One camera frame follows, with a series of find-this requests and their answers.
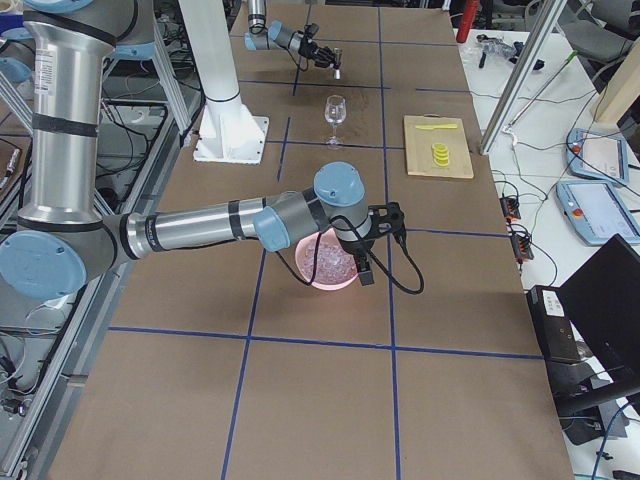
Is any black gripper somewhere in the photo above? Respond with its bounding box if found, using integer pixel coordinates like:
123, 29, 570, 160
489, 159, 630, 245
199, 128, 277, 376
337, 219, 375, 286
299, 41, 342, 70

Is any steel double jigger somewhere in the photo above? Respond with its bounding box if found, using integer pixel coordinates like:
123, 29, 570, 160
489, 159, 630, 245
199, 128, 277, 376
333, 48, 343, 80

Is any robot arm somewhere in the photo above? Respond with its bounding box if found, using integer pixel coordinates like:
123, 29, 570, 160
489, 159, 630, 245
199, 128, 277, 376
1, 1, 375, 301
244, 1, 342, 79

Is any clear ice cubes pile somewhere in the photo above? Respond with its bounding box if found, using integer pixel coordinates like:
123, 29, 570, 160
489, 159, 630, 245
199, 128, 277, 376
300, 242, 356, 285

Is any clear wine glass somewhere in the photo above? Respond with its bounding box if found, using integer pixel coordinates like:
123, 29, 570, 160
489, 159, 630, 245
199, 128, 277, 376
324, 95, 347, 149

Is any pink bowl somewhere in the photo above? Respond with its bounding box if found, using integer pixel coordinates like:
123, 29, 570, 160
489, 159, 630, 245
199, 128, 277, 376
295, 232, 357, 291

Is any yellow plastic knife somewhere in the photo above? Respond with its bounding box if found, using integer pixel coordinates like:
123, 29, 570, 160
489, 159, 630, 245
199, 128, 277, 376
414, 123, 458, 131

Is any bamboo cutting board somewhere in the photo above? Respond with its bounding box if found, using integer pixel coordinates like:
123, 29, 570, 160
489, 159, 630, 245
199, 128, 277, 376
403, 115, 474, 180

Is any red fire extinguisher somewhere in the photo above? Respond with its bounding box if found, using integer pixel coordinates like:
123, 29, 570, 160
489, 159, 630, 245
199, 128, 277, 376
456, 0, 479, 44

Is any clear plastic bag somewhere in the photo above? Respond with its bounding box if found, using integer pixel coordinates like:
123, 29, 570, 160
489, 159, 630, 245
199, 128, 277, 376
460, 34, 519, 69

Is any black device box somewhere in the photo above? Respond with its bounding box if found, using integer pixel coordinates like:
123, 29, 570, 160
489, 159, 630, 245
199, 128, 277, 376
526, 285, 581, 364

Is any near blue teach pendant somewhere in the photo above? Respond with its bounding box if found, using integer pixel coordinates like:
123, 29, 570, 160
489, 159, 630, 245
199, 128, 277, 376
556, 180, 639, 246

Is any blue teach pendant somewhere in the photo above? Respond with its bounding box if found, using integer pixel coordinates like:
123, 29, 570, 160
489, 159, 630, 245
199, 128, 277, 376
566, 128, 629, 186
556, 180, 639, 246

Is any black monitor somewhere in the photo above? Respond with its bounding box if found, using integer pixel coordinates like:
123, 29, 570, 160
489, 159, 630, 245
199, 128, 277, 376
556, 234, 639, 416

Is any far blue teach pendant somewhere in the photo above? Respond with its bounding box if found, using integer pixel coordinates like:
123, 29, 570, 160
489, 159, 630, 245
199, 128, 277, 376
566, 128, 629, 186

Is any wooden plank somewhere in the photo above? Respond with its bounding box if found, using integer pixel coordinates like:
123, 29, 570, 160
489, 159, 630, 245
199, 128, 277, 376
594, 43, 639, 124

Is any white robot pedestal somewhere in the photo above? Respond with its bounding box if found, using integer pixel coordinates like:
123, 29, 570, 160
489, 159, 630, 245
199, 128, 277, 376
179, 0, 269, 165

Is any green handled reach grabber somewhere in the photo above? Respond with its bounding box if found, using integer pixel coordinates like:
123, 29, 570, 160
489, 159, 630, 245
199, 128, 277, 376
502, 50, 578, 141

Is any aluminium frame post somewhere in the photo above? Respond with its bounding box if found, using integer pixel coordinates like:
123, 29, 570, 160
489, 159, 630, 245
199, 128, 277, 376
479, 0, 567, 155

